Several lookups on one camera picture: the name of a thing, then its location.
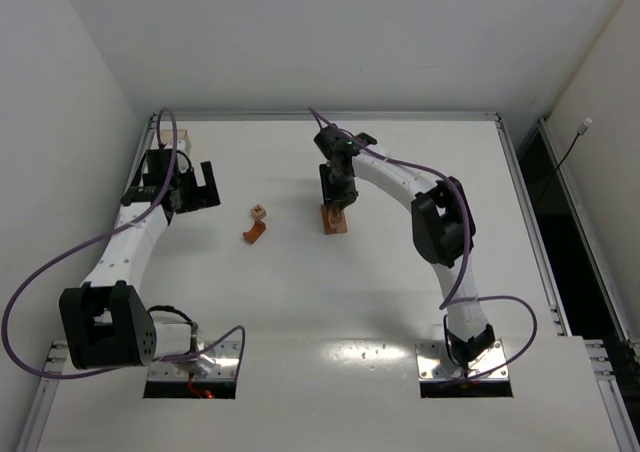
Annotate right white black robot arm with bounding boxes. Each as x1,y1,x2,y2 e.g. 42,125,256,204
314,124,495,369

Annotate light wooden rectangular block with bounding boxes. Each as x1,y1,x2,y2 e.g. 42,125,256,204
333,210,348,234

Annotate transparent orange plastic box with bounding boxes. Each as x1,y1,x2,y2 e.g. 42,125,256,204
158,129,192,155

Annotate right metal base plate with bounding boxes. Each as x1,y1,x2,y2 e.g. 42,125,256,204
414,340,511,385

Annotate ribbed light wooden block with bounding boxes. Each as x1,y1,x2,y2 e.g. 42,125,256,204
327,206,344,229

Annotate metal base plate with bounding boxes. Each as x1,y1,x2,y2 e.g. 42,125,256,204
147,340,243,384
414,340,511,385

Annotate reddish wooden arch block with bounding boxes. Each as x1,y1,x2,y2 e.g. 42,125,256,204
242,220,267,244

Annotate reddish brown rectangular block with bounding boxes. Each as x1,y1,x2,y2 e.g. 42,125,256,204
320,204,334,235

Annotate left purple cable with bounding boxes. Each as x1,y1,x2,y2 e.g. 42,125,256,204
1,107,247,381

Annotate aluminium table frame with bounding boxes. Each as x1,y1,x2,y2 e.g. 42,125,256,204
14,110,640,452

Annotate wooden letter N cube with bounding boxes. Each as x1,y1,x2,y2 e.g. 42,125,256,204
251,204,266,221

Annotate black cable white plug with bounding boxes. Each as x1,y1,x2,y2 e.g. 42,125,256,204
533,117,593,209

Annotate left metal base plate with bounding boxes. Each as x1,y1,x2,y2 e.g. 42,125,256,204
147,340,243,384

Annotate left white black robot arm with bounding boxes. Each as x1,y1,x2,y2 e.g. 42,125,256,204
59,139,220,370

